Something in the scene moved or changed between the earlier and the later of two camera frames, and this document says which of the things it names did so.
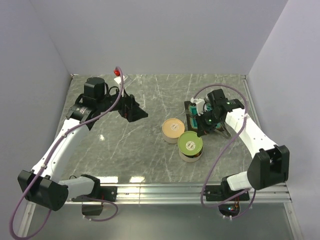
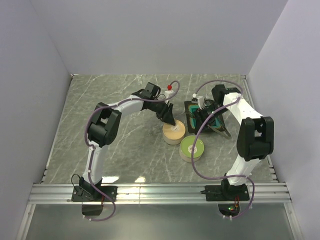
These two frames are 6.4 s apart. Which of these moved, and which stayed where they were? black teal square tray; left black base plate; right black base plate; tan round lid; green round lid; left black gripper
Moved: green round lid; left black gripper
Stayed: left black base plate; tan round lid; black teal square tray; right black base plate
